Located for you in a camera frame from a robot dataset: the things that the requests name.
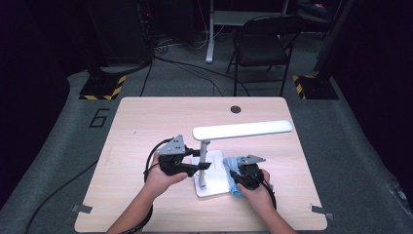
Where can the grey tape piece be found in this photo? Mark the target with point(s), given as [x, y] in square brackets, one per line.
[321, 211]
[82, 208]

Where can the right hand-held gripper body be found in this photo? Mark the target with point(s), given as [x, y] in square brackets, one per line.
[250, 175]

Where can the light blue towel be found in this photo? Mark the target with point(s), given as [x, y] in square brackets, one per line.
[229, 164]

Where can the person's right hand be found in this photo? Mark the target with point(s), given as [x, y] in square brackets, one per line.
[258, 198]

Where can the black folding chair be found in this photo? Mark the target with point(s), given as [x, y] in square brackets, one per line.
[259, 48]

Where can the black table grommet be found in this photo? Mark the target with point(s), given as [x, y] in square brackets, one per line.
[235, 109]

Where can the black stand with striped base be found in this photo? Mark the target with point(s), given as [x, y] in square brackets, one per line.
[100, 86]
[316, 87]

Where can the person's left hand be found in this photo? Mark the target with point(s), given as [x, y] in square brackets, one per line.
[159, 182]

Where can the dark equipment cabinet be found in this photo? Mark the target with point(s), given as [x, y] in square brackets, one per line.
[123, 32]

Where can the white desk lamp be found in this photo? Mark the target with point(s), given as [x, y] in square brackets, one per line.
[243, 130]

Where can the white desk frame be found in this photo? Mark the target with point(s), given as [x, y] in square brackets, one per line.
[210, 48]

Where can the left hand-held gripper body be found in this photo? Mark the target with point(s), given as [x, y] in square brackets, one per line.
[173, 147]

